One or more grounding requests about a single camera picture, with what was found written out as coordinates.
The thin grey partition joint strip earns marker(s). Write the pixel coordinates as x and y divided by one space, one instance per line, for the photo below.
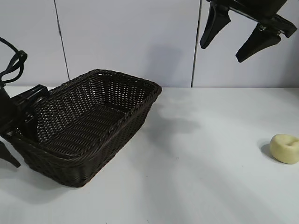
61 39
195 58

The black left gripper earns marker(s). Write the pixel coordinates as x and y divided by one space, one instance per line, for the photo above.
14 109

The dark brown woven wicker basket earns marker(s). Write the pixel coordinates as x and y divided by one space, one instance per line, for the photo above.
88 126

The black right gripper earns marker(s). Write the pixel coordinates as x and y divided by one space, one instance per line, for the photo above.
254 8

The pale yellow egg yolk pastry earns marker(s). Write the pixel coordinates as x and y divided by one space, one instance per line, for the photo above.
281 149

